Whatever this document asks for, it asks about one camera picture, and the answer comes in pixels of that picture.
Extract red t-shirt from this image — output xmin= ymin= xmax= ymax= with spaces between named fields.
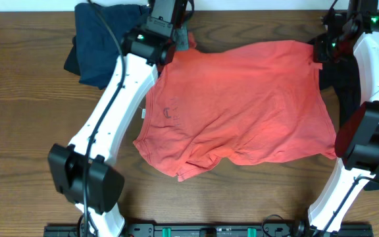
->
xmin=134 ymin=40 xmax=336 ymax=181

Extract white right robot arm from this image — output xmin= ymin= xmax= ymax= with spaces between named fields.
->
xmin=291 ymin=12 xmax=379 ymax=236

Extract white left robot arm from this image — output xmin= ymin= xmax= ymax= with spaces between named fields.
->
xmin=44 ymin=26 xmax=189 ymax=236

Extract black t-shirt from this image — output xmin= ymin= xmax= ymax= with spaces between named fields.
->
xmin=308 ymin=39 xmax=379 ymax=191

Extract folded navy blue garment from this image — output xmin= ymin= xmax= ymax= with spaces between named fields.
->
xmin=64 ymin=3 xmax=149 ymax=90

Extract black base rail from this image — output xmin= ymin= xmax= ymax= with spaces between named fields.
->
xmin=43 ymin=223 xmax=374 ymax=237

